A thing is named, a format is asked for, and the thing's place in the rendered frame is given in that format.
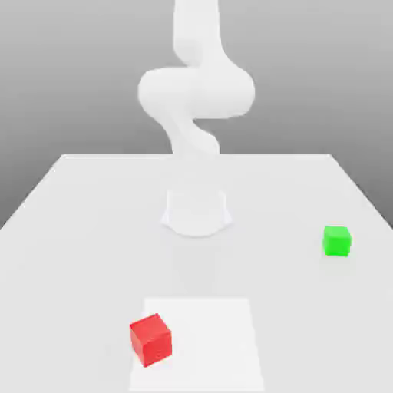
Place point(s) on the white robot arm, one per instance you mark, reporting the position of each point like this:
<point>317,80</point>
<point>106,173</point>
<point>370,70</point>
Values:
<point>196,92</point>

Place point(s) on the small green cube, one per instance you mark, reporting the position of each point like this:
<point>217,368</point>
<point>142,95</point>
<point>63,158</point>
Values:
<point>336,241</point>

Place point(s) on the small red cube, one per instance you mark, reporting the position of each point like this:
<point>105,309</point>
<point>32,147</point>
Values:
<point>151,340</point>

